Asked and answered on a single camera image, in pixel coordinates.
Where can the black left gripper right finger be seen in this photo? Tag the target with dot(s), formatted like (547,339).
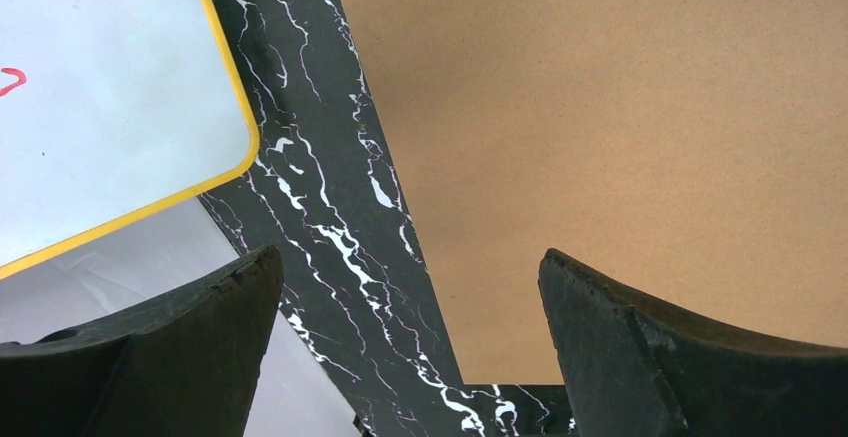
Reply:
(636,365)

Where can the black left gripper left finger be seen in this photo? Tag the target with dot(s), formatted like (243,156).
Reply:
(183,363)

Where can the black marble pattern board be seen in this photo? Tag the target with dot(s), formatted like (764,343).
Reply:
(323,189)

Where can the yellow rimmed whiteboard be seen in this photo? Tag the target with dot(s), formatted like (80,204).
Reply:
(112,110)

